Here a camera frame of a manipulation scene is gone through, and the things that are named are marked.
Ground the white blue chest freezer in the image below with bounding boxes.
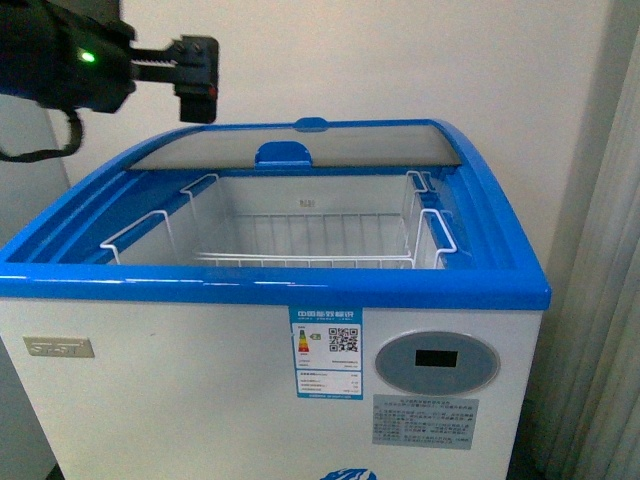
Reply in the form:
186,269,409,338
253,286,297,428
1,119,551,479

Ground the white wire freezer basket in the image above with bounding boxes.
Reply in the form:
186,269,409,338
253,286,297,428
100,170,458,269

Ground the black cable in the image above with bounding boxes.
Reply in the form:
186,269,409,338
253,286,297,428
0,107,84,164

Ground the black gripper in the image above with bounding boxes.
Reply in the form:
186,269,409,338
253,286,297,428
1,1,219,124

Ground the glass sliding freezer lid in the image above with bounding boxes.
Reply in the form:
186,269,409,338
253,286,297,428
132,117,462,170

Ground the white pleated curtain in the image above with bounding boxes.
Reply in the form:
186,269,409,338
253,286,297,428
533,51,639,479

